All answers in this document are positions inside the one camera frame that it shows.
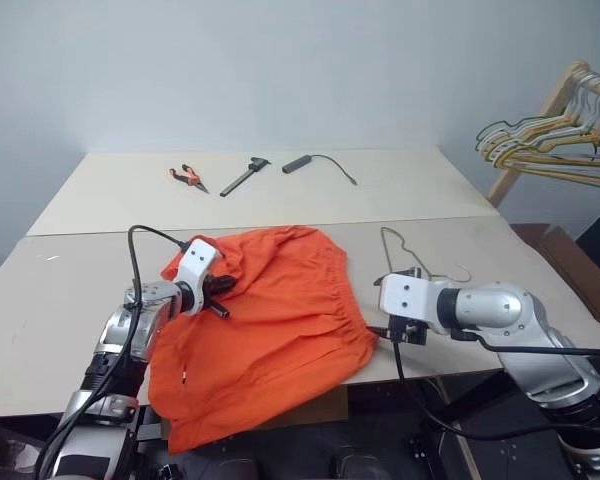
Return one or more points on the brown cardboard box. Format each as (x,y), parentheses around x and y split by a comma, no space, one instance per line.
(570,270)

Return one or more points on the orange shorts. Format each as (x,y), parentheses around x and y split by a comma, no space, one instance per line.
(290,320)

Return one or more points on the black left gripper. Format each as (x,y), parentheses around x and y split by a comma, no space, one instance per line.
(211,286)

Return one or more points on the wooden clothes rack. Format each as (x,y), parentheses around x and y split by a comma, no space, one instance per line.
(558,100)

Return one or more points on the dark rounded shape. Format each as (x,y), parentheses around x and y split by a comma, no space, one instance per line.
(355,467)
(237,472)

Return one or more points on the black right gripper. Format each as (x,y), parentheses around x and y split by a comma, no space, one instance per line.
(406,331)

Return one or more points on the orange black pliers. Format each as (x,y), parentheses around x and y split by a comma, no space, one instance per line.
(190,175)

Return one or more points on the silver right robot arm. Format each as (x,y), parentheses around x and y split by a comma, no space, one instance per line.
(490,305)

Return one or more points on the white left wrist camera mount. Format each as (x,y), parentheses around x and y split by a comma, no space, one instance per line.
(195,265)

